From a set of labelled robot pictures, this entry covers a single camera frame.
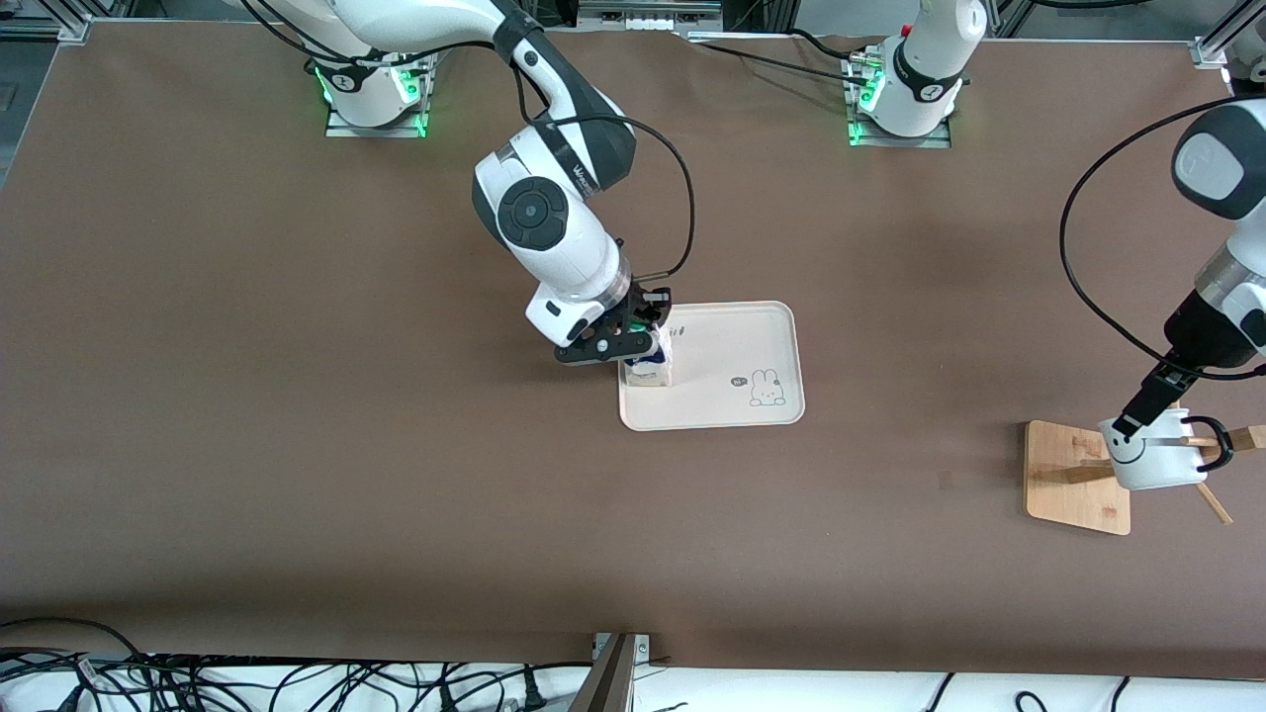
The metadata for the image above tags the white mug black handle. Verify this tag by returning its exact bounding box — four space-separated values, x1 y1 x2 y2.
1098 408 1235 492

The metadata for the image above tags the cream tray with bunny print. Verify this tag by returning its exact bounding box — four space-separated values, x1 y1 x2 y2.
618 301 806 432

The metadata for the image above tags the wooden mug stand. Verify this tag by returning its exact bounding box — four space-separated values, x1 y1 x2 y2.
1025 400 1266 536

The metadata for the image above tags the aluminium profile beam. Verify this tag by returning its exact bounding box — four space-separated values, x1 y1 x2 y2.
567 631 651 712

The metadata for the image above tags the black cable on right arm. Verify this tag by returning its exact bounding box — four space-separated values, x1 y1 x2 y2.
512 54 696 281

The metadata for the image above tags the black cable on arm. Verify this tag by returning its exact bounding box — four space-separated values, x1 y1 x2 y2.
512 54 696 281
1059 94 1266 383

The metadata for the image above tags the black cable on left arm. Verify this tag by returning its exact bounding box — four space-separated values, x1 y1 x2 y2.
1059 94 1266 383

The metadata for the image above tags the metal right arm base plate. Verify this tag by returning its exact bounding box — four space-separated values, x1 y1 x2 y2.
324 107 428 138

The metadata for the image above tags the black cable to arm base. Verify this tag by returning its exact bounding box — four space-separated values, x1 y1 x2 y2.
689 40 863 84
789 28 888 62

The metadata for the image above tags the black adapter cable with loop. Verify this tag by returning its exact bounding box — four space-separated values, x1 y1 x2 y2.
1014 676 1130 712

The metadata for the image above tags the grey network switch box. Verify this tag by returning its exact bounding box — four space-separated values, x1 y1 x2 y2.
579 0 725 37

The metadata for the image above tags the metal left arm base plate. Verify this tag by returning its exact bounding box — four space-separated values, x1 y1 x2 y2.
849 124 952 149

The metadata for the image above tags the aluminium frame corner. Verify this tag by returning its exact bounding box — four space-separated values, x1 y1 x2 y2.
0 0 135 46
1192 0 1266 70

